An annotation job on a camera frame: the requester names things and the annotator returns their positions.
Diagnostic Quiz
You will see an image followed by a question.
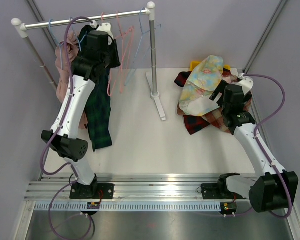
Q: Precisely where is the pastel tie-dye garment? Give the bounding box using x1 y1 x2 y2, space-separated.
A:
178 55 224 117

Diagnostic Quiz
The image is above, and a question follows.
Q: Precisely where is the red black plaid skirt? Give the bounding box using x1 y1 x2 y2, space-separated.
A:
174 71 211 135

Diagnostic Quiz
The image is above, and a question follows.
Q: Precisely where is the blue wire hanger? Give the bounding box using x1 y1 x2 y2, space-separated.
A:
123 7 163 87

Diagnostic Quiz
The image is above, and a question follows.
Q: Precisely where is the dark green plaid skirt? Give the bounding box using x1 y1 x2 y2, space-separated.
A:
71 25 113 151

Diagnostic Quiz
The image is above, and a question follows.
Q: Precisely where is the pink hanger with plaid skirt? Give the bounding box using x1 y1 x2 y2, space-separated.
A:
116 12 135 94

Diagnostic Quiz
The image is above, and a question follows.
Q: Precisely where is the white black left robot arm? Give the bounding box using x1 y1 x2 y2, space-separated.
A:
41 30 114 200

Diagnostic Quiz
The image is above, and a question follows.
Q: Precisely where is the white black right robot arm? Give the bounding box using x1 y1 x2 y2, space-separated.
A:
210 80 299 218

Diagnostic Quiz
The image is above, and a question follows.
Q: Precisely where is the pink pleated skirt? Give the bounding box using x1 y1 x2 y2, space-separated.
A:
54 31 89 131

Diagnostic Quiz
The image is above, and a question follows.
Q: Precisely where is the blue hanger with pink skirt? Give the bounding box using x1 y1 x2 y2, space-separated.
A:
48 18 66 71

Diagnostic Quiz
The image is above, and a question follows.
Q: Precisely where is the yellow plastic tray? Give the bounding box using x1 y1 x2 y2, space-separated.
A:
189 60 231 71

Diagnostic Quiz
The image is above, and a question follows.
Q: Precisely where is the silver white clothes rack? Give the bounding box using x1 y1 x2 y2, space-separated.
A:
11 1 167 121

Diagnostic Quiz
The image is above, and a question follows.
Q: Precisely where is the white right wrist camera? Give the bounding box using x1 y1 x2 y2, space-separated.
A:
237 73 254 96

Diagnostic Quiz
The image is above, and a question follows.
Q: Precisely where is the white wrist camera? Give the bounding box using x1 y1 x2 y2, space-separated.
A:
90 20 114 46
237 73 254 96

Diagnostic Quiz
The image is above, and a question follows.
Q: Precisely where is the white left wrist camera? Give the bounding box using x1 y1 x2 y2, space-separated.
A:
90 20 114 46

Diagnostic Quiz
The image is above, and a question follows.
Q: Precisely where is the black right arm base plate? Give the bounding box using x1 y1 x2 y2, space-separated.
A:
196 183 233 200

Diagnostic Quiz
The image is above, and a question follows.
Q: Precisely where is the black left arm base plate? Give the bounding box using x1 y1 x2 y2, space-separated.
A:
69 183 115 200

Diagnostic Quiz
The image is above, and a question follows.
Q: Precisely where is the aluminium mounting rail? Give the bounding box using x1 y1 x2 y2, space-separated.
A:
24 173 219 202

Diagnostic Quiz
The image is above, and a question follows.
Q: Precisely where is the white slotted cable duct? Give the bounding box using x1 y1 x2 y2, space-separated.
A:
34 201 221 212

